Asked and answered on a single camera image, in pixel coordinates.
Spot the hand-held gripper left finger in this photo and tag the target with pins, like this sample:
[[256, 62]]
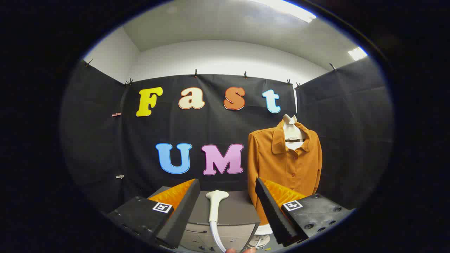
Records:
[[182, 211]]

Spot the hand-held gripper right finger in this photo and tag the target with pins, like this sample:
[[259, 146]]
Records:
[[272, 211]]

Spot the white garment steamer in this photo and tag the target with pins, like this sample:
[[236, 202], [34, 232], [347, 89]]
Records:
[[214, 207]]

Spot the orange button shirt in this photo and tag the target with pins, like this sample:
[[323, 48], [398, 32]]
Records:
[[281, 168]]

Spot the grey cabinet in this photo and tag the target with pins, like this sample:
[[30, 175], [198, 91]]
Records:
[[233, 211]]

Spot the white mannequin torso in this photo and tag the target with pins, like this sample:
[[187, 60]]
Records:
[[291, 131]]

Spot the row of black backdrop clips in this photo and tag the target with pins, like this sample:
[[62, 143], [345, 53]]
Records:
[[195, 73]]

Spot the square ceiling light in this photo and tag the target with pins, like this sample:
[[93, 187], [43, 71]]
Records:
[[357, 53]]

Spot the long ceiling light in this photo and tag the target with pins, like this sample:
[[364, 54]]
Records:
[[291, 10]]

